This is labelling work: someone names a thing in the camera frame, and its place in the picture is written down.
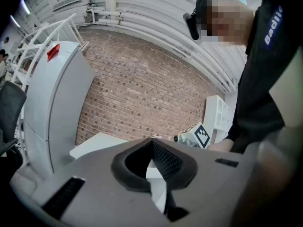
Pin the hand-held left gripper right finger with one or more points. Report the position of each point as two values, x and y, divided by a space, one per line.
208 185

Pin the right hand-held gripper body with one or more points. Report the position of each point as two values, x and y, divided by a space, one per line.
201 135

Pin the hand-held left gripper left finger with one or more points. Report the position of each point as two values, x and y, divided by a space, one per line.
99 197

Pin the person's right forearm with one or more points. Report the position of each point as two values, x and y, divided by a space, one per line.
221 146

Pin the person's left forearm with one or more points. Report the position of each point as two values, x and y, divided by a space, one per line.
270 178

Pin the white cubby shelf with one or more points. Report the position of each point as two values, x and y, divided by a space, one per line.
219 115

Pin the person's black t-shirt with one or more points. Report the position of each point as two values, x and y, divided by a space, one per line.
260 79

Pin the grey refrigerator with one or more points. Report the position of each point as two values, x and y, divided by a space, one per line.
59 107

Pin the person's head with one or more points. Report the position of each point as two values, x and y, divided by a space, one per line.
227 22

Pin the white ceiling pipes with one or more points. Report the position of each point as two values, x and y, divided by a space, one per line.
151 26

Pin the black office chair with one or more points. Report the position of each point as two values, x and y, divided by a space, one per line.
10 107

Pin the red paper boat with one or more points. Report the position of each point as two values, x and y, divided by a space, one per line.
53 52

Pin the white metal shelf rack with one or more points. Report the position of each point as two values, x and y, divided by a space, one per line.
38 39

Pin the white air conditioner unit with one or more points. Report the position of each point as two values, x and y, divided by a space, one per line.
71 2

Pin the ceiling strip light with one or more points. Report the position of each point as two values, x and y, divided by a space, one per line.
14 21
25 6

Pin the black head-worn camera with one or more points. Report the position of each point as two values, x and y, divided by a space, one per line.
192 25

